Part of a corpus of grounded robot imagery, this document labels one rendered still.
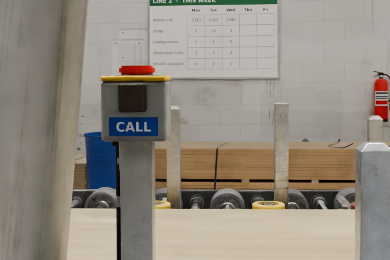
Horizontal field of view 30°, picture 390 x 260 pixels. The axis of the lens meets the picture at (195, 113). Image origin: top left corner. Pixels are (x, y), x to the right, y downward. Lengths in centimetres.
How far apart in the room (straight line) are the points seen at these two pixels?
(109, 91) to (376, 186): 30
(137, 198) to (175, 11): 731
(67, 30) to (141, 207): 46
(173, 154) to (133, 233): 109
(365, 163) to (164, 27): 733
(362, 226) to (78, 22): 51
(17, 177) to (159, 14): 777
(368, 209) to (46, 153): 51
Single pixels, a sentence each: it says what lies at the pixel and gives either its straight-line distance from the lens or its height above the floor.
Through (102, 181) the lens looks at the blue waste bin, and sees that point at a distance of 649.
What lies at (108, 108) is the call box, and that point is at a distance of 78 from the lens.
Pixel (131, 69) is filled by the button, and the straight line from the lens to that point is 79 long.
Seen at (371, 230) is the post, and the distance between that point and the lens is 82.
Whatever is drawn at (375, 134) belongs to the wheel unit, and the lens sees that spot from 192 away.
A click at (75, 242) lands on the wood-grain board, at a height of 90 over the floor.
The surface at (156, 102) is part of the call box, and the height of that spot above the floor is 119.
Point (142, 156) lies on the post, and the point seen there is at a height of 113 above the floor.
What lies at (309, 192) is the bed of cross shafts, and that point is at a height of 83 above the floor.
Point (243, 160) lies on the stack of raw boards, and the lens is 676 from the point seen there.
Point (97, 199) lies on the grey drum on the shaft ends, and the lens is 234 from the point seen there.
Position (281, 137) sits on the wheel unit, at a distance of 189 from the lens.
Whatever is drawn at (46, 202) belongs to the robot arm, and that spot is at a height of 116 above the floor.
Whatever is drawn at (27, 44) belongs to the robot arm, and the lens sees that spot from 35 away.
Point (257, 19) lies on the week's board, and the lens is 802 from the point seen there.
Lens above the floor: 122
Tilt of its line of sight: 3 degrees down
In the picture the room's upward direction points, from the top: straight up
